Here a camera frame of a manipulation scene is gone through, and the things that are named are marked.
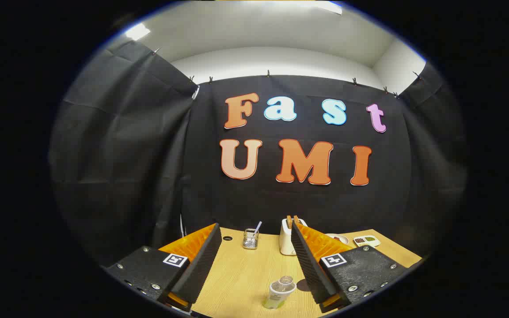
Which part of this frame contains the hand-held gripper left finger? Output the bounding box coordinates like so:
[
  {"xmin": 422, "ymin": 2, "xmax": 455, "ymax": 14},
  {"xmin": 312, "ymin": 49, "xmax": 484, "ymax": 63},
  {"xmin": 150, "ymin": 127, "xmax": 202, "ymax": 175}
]
[{"xmin": 103, "ymin": 223, "xmax": 223, "ymax": 312}]

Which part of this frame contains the black backdrop cloth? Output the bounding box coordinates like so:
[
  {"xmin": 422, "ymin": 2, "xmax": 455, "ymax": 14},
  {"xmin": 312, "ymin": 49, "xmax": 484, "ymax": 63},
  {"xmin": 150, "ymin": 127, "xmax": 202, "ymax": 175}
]
[{"xmin": 48, "ymin": 40, "xmax": 469, "ymax": 268}]

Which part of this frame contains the metal mesh holder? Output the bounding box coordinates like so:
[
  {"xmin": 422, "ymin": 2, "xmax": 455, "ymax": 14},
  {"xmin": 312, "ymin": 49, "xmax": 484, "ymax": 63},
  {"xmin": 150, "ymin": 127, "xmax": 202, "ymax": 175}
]
[{"xmin": 243, "ymin": 228, "xmax": 259, "ymax": 250}]

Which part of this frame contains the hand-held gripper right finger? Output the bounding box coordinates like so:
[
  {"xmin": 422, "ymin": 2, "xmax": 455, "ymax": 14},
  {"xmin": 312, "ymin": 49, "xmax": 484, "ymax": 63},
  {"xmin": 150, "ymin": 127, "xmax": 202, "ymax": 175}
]
[{"xmin": 291, "ymin": 221, "xmax": 410, "ymax": 313}]

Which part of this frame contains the white divided dish with beans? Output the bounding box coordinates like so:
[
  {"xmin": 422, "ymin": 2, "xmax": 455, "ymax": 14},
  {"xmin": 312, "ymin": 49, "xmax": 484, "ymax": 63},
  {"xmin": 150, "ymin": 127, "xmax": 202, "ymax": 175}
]
[{"xmin": 353, "ymin": 235, "xmax": 381, "ymax": 248}]

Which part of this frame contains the wooden table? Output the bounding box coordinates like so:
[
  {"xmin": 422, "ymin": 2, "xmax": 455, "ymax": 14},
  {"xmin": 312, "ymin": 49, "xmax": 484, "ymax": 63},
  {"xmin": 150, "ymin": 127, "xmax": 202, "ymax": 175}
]
[{"xmin": 191, "ymin": 227, "xmax": 423, "ymax": 318}]

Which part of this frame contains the clear juice bottle green label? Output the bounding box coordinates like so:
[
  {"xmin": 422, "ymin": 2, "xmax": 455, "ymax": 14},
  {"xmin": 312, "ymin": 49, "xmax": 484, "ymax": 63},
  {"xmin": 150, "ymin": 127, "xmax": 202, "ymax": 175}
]
[{"xmin": 262, "ymin": 276, "xmax": 297, "ymax": 310}]

